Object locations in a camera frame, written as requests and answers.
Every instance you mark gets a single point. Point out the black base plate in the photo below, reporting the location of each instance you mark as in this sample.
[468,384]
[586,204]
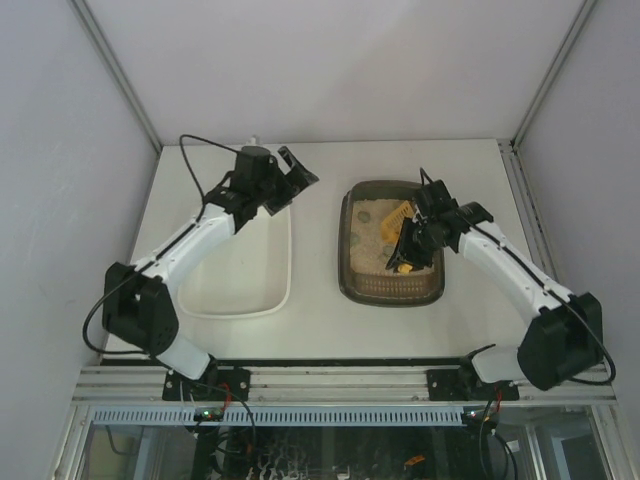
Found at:
[456,384]
[218,386]

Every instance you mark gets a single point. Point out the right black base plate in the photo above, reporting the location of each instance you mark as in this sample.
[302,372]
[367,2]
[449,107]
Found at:
[456,384]

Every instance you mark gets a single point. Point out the right side aluminium rail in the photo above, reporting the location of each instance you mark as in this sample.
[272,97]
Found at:
[535,231]

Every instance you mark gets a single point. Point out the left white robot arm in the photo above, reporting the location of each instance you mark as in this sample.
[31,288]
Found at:
[137,304]

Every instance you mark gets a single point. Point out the green clump upper left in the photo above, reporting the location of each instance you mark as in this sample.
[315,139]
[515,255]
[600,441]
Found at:
[364,216]

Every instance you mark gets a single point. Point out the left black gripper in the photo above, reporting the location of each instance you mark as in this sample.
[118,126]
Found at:
[288,185]

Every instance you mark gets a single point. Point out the aluminium mounting rail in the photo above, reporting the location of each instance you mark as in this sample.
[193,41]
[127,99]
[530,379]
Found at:
[271,386]

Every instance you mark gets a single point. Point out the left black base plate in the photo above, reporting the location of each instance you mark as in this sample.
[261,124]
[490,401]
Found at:
[218,386]

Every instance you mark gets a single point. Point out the dark brown litter box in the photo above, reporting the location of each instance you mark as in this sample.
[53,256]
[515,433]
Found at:
[361,268]

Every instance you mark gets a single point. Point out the right aluminium frame post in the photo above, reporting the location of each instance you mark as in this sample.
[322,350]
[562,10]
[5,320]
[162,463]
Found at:
[553,71]

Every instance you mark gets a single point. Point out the yellow litter scoop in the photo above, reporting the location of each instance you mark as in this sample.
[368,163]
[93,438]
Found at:
[390,229]

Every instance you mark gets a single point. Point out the left aluminium frame post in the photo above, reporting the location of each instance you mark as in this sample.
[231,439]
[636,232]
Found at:
[107,55]

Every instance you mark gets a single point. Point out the white plastic tub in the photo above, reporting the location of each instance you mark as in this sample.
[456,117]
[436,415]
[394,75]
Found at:
[247,276]

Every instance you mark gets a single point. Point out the aluminium frame post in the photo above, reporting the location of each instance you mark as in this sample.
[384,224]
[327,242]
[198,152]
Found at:
[553,71]
[107,55]

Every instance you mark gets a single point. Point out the grey slotted cable duct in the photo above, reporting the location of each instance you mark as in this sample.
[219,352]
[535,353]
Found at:
[297,416]

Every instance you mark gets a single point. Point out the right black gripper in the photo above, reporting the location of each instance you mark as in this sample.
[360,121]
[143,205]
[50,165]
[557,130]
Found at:
[410,245]

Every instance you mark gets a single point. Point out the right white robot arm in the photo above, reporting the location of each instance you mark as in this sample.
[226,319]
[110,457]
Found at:
[563,336]

